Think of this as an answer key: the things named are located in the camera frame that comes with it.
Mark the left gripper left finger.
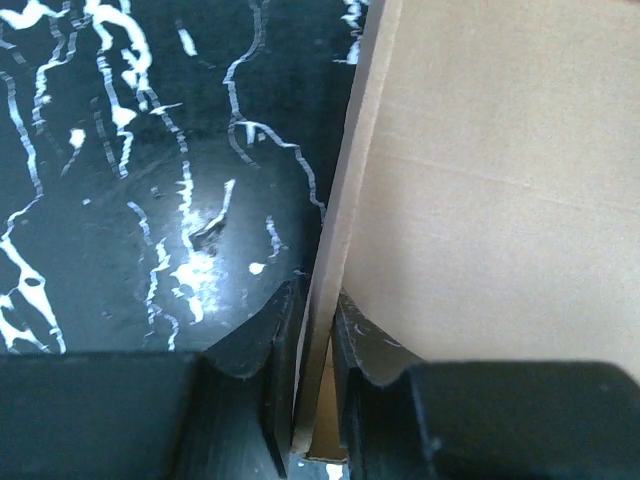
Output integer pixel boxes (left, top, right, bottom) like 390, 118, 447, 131
1, 279, 304, 479

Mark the cardboard box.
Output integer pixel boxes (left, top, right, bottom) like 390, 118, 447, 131
293, 1, 639, 457

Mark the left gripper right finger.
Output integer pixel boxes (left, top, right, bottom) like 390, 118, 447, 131
332, 294, 639, 479

